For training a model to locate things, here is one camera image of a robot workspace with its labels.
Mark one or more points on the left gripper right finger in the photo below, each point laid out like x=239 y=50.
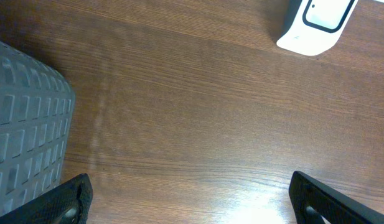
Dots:
x=315 y=202

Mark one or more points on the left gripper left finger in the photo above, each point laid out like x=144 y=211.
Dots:
x=68 y=203

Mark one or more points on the white barcode scanner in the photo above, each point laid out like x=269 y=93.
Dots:
x=312 y=27

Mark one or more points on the grey plastic mesh basket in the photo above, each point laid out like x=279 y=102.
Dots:
x=36 y=108

